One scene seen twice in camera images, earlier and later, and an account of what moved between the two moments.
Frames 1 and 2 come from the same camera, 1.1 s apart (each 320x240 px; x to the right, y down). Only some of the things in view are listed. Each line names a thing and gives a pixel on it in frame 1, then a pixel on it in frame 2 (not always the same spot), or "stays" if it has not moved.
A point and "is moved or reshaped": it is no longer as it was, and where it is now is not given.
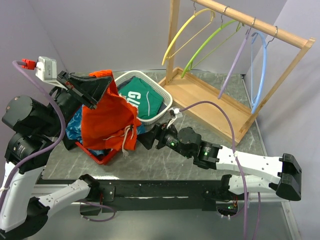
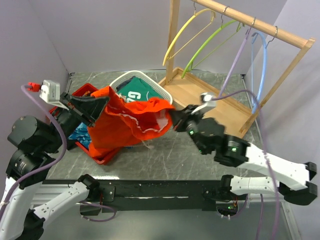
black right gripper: x=161 y=129 to x=179 y=117
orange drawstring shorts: x=113 y=124 is moved or reshaped
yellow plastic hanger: x=203 y=10 stays
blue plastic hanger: x=263 y=38 stays
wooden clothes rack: x=231 y=118 stays
